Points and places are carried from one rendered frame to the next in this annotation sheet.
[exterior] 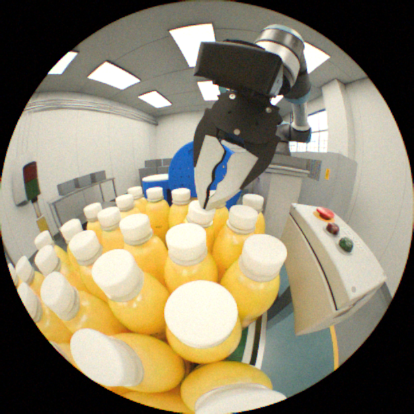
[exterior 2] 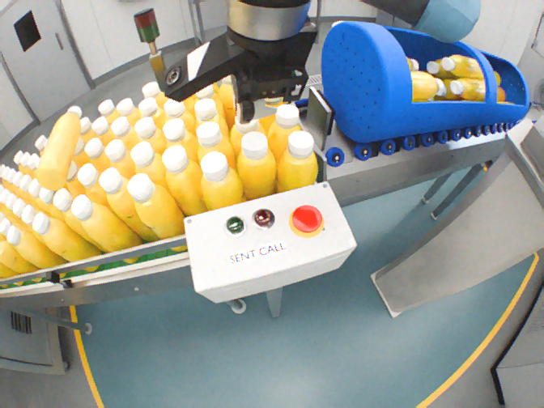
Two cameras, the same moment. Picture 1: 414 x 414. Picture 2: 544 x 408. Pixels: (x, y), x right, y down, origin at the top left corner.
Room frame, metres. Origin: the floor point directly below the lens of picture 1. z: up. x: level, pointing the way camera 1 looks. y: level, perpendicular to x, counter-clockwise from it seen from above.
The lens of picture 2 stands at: (0.02, -0.29, 1.37)
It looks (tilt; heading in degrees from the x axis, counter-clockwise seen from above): 60 degrees down; 59
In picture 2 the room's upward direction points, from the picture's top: 2 degrees counter-clockwise
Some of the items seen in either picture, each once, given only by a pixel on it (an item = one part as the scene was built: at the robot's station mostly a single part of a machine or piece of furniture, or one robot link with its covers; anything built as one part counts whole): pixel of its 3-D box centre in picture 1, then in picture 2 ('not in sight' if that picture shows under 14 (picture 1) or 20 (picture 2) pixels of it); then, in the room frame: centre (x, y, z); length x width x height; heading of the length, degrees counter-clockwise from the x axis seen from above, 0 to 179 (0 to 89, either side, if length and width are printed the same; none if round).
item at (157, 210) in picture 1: (161, 228); not in sight; (0.26, 0.12, 0.99); 0.07 x 0.07 x 0.19
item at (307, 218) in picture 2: (324, 213); (307, 218); (0.13, -0.20, 1.11); 0.04 x 0.04 x 0.01
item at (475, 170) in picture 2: not in sight; (456, 193); (1.34, -0.33, 0.31); 0.06 x 0.06 x 0.63; 73
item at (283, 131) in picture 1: (281, 132); not in sight; (0.76, -0.50, 1.38); 0.13 x 0.12 x 0.14; 48
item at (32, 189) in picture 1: (32, 189); (148, 31); (0.10, 0.49, 1.18); 0.06 x 0.06 x 0.05
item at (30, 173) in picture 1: (29, 174); (145, 19); (0.10, 0.49, 1.23); 0.06 x 0.06 x 0.04
